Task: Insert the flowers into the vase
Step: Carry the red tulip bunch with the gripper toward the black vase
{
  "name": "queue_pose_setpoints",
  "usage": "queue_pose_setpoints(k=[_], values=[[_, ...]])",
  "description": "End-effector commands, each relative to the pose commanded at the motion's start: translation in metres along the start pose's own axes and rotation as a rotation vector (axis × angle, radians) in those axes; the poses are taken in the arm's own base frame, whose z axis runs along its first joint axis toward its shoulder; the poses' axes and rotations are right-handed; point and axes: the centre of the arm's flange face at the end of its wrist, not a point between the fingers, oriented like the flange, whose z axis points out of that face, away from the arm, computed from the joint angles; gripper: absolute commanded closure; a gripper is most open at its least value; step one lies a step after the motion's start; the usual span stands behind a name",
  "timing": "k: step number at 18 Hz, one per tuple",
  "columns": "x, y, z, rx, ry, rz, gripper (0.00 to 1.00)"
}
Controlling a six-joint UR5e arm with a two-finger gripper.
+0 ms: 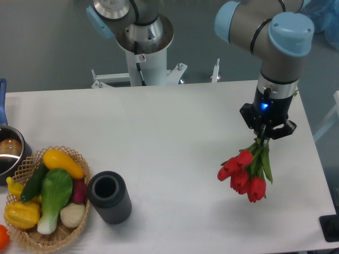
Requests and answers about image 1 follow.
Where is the red tulip bouquet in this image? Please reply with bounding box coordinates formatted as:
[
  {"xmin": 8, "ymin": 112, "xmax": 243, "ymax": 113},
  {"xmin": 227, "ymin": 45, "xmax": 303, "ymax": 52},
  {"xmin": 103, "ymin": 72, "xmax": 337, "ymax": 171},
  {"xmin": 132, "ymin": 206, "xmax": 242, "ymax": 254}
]
[{"xmin": 217, "ymin": 138, "xmax": 273, "ymax": 203}]

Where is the white frame at right edge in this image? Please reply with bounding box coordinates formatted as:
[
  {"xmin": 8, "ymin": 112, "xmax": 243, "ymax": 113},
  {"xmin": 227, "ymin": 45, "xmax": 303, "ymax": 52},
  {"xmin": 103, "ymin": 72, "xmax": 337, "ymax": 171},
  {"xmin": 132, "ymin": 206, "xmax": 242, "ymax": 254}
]
[{"xmin": 313, "ymin": 91, "xmax": 338, "ymax": 142}]

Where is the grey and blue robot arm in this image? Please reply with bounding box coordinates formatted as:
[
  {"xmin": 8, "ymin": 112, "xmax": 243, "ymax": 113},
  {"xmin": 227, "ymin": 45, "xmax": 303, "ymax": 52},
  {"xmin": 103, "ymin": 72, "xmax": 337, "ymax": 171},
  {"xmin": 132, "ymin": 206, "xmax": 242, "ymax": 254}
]
[{"xmin": 86, "ymin": 1, "xmax": 314, "ymax": 140}]

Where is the blue handled steel pot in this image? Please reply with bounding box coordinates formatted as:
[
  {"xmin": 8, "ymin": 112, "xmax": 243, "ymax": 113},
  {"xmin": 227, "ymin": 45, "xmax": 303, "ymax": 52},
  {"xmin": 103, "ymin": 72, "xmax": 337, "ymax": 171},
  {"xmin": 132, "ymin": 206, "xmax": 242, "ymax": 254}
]
[{"xmin": 1, "ymin": 78, "xmax": 32, "ymax": 186}]

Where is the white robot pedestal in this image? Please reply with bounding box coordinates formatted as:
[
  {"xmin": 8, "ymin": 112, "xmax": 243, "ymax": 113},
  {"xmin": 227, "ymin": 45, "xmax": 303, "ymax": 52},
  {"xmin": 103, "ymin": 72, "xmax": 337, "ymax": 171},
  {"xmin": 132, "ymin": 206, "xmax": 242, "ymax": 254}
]
[{"xmin": 87, "ymin": 7, "xmax": 188, "ymax": 88}]

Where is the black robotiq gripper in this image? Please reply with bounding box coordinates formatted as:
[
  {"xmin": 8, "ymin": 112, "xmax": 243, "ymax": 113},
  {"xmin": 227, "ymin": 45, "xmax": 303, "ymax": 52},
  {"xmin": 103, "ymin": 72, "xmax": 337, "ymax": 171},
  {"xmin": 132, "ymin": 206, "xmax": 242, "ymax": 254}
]
[{"xmin": 239, "ymin": 88, "xmax": 297, "ymax": 140}]

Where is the orange fruit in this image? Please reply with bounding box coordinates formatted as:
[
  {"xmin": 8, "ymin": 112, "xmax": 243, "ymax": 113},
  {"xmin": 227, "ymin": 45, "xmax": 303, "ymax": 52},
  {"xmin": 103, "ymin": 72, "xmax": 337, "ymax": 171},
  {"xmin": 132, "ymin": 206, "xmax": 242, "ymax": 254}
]
[{"xmin": 0, "ymin": 225, "xmax": 10, "ymax": 250}]

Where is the white garlic bulb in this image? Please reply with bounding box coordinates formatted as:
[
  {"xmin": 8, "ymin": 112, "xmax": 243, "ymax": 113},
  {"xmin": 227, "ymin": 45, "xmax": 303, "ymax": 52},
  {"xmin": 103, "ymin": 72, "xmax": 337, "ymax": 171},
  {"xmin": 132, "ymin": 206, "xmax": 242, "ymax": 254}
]
[{"xmin": 60, "ymin": 203, "xmax": 85, "ymax": 228}]

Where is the blue plastic bag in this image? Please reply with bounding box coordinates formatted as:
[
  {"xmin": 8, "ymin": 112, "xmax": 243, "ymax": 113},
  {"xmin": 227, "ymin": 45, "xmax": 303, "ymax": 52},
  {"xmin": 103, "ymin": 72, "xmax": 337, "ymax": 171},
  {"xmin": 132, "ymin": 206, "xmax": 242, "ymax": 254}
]
[{"xmin": 301, "ymin": 0, "xmax": 338, "ymax": 50}]

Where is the black device at table edge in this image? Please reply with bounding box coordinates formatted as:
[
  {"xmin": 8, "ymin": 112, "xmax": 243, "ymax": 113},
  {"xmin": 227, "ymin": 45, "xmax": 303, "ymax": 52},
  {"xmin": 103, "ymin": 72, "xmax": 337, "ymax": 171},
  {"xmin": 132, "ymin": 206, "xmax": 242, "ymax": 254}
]
[{"xmin": 319, "ymin": 214, "xmax": 338, "ymax": 242}]

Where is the yellow bell pepper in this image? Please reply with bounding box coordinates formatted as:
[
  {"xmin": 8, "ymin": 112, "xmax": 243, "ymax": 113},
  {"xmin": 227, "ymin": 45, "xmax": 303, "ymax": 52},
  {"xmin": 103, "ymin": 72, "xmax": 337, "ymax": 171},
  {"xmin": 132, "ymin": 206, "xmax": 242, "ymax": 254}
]
[{"xmin": 4, "ymin": 201, "xmax": 40, "ymax": 229}]

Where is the green bok choy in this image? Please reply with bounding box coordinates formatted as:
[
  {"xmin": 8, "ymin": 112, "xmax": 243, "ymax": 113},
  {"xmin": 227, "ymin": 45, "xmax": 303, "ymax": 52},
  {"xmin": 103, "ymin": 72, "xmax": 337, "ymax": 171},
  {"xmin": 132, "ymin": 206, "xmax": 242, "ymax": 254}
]
[{"xmin": 37, "ymin": 168, "xmax": 73, "ymax": 235}]

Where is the red radish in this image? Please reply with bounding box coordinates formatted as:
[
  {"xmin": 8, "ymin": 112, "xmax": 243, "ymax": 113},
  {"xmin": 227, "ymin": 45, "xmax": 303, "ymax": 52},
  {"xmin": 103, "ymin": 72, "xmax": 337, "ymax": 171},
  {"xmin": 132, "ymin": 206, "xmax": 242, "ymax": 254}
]
[{"xmin": 71, "ymin": 180, "xmax": 87, "ymax": 204}]

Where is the green cucumber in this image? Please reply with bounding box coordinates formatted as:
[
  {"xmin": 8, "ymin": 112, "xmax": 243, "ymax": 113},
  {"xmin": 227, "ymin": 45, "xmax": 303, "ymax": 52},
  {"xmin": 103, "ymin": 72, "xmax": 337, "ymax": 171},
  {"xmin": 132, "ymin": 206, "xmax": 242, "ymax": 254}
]
[{"xmin": 20, "ymin": 163, "xmax": 49, "ymax": 202}]

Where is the yellow banana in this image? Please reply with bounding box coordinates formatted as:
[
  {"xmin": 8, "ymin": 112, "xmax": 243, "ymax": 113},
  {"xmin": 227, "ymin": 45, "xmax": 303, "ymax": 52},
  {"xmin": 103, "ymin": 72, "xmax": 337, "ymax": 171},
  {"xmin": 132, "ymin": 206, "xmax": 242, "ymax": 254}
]
[{"xmin": 6, "ymin": 176, "xmax": 42, "ymax": 204}]

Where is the dark grey ribbed vase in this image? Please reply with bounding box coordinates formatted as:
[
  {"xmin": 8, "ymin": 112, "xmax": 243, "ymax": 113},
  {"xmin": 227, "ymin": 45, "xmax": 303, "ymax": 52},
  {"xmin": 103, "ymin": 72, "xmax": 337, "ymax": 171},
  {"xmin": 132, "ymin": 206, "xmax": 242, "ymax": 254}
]
[{"xmin": 87, "ymin": 171, "xmax": 132, "ymax": 224}]

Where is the yellow squash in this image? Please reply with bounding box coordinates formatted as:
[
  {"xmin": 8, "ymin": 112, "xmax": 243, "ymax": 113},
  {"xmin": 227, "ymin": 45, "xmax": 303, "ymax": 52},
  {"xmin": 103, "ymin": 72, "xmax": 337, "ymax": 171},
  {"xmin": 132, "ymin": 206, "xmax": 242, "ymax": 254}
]
[{"xmin": 42, "ymin": 149, "xmax": 85, "ymax": 180}]

